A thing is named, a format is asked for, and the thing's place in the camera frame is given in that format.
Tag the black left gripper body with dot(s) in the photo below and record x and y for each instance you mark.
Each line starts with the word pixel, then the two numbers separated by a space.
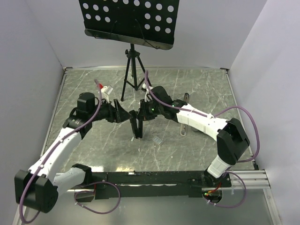
pixel 106 112

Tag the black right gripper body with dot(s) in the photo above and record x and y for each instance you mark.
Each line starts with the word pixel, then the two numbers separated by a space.
pixel 152 110

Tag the small open staple box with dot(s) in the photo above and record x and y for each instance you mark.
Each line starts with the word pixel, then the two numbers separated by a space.
pixel 157 140

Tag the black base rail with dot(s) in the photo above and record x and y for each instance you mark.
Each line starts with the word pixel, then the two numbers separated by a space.
pixel 153 184

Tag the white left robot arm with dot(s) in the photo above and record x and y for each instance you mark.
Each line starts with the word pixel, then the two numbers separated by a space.
pixel 39 187

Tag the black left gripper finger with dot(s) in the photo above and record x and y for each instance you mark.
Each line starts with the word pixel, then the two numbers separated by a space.
pixel 123 115
pixel 116 110

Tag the black perforated music stand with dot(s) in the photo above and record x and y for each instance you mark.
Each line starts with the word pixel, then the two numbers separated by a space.
pixel 149 23

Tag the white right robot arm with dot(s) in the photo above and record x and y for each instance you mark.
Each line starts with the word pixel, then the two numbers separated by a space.
pixel 230 136

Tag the black tripod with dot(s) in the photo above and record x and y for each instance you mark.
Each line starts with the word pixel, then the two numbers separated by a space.
pixel 132 55

